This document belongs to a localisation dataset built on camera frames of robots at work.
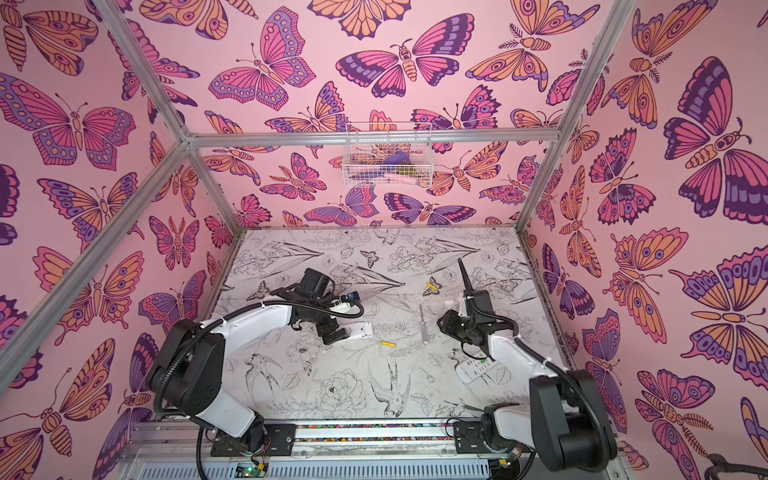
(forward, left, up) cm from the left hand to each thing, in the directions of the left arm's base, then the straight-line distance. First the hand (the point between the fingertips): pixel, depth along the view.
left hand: (343, 315), depth 90 cm
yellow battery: (-7, -14, -6) cm, 16 cm away
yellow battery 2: (+14, -29, -5) cm, 32 cm away
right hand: (-1, -30, 0) cm, 30 cm away
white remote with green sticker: (-3, -6, -5) cm, 8 cm away
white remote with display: (-14, -38, -4) cm, 40 cm away
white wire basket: (+44, -14, +27) cm, 53 cm away
